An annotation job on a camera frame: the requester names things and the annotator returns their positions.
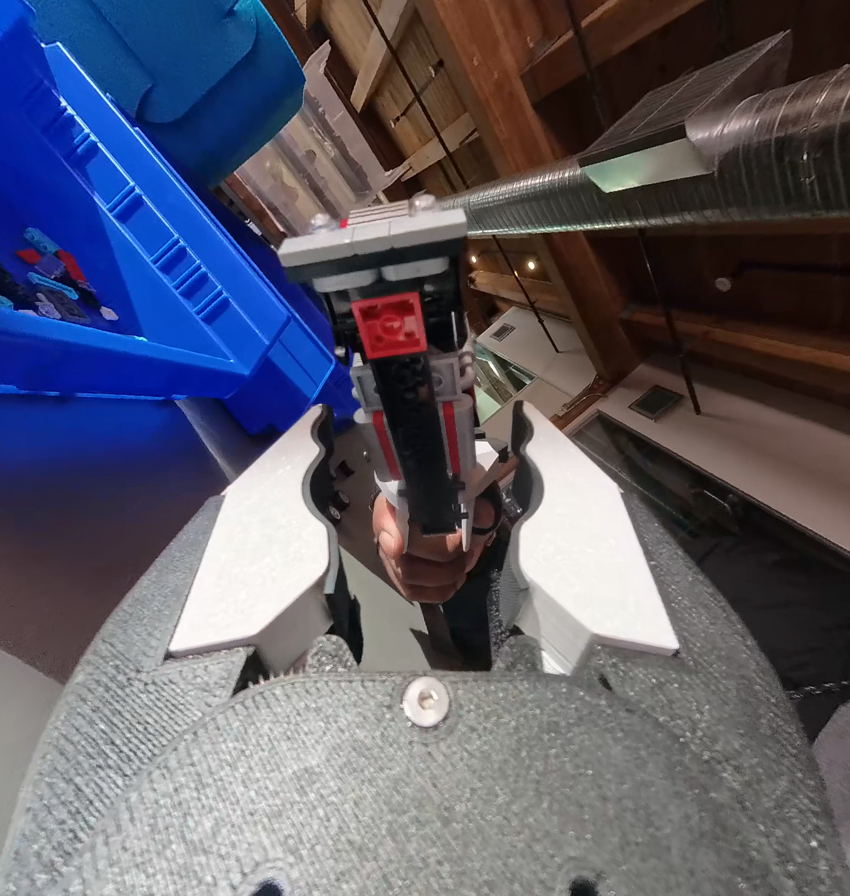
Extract toy brick vehicle model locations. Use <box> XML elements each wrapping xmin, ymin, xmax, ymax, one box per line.
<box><xmin>278</xmin><ymin>196</ymin><xmax>510</xmax><ymax>554</ymax></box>

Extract pile of loose toy bricks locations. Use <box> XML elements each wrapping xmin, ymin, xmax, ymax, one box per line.
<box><xmin>0</xmin><ymin>225</ymin><xmax>119</xmax><ymax>324</ymax></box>

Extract person's right hand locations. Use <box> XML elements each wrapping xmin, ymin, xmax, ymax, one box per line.
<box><xmin>371</xmin><ymin>493</ymin><xmax>499</xmax><ymax>605</ymax></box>

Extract teal plastic bin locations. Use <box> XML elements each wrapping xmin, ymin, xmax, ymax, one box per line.
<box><xmin>29</xmin><ymin>0</ymin><xmax>307</xmax><ymax>190</ymax></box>

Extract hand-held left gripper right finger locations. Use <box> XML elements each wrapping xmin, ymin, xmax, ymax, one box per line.
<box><xmin>505</xmin><ymin>402</ymin><xmax>680</xmax><ymax>676</ymax></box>

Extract blue plastic bin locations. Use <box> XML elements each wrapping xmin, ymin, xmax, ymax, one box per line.
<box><xmin>0</xmin><ymin>0</ymin><xmax>359</xmax><ymax>438</ymax></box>

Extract rectangular duct vent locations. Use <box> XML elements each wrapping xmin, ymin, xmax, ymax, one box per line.
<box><xmin>579</xmin><ymin>31</ymin><xmax>793</xmax><ymax>193</ymax></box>

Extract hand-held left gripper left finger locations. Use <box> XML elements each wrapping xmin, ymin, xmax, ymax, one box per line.
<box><xmin>167</xmin><ymin>405</ymin><xmax>342</xmax><ymax>676</ymax></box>

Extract grey desk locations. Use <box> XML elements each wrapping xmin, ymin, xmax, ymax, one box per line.
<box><xmin>0</xmin><ymin>395</ymin><xmax>370</xmax><ymax>896</ymax></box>

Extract silver air duct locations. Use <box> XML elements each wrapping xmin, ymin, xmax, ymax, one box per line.
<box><xmin>460</xmin><ymin>59</ymin><xmax>850</xmax><ymax>239</ymax></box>

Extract clear plastic storage boxes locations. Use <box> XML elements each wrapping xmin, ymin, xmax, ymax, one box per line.
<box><xmin>232</xmin><ymin>38</ymin><xmax>412</xmax><ymax>232</ymax></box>

